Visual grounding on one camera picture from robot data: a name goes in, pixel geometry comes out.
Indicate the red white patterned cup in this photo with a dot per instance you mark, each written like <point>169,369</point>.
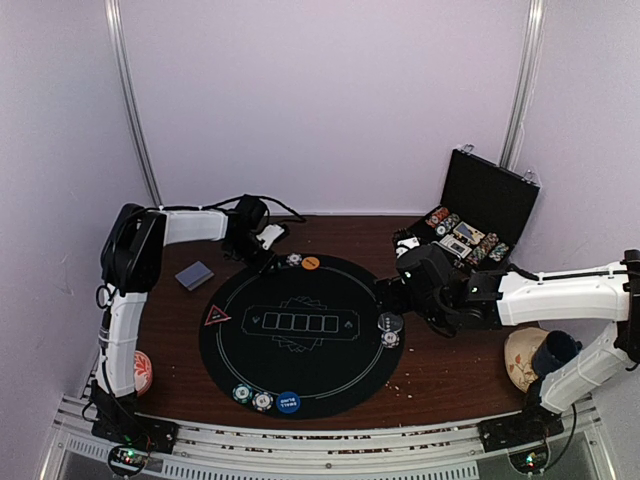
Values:
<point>143,373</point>

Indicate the blue white chip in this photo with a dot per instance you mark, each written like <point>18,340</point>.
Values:
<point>390,339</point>
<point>294,259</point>
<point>262,401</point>

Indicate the blue patterned card deck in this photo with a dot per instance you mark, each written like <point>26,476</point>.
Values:
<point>195,275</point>

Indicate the clear round dealer button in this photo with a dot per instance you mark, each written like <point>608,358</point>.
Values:
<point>390,322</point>

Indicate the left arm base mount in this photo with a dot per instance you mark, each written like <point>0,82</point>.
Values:
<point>117,421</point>

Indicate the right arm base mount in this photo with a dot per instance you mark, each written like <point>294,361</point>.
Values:
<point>525,436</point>

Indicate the black poker chip case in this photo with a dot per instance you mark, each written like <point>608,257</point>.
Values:
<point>486,196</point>

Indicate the right chip rows in case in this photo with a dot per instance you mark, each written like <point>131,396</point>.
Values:
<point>491,247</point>

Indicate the red chip row in case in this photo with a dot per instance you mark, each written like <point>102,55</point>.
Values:
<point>437,216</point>

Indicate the aluminium frame post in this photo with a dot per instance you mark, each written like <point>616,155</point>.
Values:
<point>525,84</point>
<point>118,41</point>

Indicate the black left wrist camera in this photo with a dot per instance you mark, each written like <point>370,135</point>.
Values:
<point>250,211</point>

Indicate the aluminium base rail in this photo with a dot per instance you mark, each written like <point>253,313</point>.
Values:
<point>450,450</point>

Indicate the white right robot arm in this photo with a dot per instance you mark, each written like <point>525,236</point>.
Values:
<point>609,293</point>

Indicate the aluminium frame post right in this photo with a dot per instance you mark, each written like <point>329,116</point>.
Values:
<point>525,84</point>

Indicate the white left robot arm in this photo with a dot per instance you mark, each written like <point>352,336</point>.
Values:
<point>131,262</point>

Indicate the dark blue mug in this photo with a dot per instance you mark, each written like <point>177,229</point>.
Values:
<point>555,351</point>

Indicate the blue small blind button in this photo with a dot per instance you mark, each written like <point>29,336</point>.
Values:
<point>288,402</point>

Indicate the yellow big blind button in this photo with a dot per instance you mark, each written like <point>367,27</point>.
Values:
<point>310,263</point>

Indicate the card deck in case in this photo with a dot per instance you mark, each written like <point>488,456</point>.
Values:
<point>462,239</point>

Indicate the round wooden coaster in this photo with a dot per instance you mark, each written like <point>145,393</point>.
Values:
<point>518,351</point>

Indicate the red triangular all-in marker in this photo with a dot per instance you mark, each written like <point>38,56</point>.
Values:
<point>215,315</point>

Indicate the aluminium frame post left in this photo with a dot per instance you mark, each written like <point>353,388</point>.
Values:
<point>118,41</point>

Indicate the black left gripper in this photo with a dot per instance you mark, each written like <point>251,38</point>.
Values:
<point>266,264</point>

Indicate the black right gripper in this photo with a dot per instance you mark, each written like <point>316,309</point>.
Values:
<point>390,285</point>

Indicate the round black poker mat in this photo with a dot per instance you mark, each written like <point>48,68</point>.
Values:
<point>314,333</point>

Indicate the green chip row in case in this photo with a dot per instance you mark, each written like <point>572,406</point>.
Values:
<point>447,224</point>

